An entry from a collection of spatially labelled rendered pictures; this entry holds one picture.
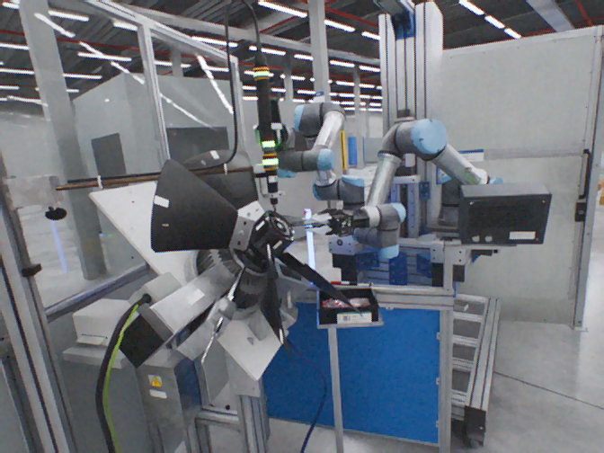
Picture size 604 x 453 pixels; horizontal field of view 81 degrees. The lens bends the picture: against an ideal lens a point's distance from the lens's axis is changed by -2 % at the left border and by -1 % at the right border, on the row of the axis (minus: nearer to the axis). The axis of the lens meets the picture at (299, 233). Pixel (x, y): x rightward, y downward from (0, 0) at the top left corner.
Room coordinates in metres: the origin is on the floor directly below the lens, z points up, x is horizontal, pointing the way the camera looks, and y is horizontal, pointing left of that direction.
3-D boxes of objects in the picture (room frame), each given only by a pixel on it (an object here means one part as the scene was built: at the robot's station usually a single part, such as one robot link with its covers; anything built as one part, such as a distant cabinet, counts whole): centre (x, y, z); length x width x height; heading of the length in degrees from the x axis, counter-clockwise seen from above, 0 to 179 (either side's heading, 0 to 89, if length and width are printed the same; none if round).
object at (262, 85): (1.09, 0.07, 1.53); 0.03 x 0.03 x 0.21
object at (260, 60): (1.09, 0.07, 1.50); 0.04 x 0.04 x 0.46
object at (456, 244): (1.23, -0.65, 1.04); 0.24 x 0.03 x 0.03; 71
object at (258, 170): (1.09, 0.08, 1.34); 0.09 x 0.07 x 0.10; 106
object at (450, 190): (1.58, -0.72, 1.20); 0.13 x 0.12 x 0.14; 26
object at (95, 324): (1.10, 0.68, 0.92); 0.17 x 0.16 x 0.11; 71
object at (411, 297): (1.40, -0.14, 0.82); 0.90 x 0.04 x 0.08; 71
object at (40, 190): (0.92, 0.67, 1.39); 0.10 x 0.07 x 0.09; 106
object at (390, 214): (1.24, -0.32, 1.17); 0.11 x 0.08 x 0.09; 108
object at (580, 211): (2.28, -1.89, 1.04); 0.06 x 0.05 x 0.48; 161
